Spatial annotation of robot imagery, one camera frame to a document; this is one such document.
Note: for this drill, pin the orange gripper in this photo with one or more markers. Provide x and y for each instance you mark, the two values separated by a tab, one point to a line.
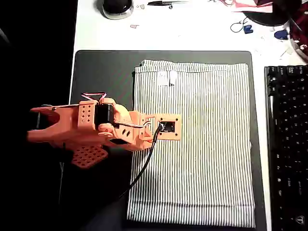
141	141

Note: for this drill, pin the striped grey cloth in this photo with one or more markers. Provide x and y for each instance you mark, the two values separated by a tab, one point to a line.
204	149

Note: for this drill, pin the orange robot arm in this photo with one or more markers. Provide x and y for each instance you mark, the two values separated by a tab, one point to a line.
65	120

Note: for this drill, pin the black desk mat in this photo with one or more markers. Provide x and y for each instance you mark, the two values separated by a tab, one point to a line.
101	72

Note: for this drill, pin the black silver computer mouse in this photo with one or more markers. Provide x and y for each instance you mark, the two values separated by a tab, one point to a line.
117	8

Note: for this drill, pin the black silver pen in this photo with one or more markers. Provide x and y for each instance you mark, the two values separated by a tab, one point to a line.
166	3

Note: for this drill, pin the black keyboard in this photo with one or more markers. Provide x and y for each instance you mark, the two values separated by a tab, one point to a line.
288	144

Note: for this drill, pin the blue plastic clip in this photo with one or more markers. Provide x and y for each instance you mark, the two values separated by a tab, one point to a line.
247	29

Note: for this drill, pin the pink paper sheet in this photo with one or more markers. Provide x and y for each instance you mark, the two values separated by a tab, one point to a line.
252	7

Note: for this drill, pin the black round base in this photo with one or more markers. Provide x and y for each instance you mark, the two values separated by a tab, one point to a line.
264	16

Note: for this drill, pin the blue plastic piece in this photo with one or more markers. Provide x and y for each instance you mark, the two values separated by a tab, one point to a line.
281	34

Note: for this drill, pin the dark red bowl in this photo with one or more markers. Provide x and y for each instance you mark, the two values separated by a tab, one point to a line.
300	24

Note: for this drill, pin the camera in orange mount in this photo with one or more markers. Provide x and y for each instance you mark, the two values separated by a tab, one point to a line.
168	127

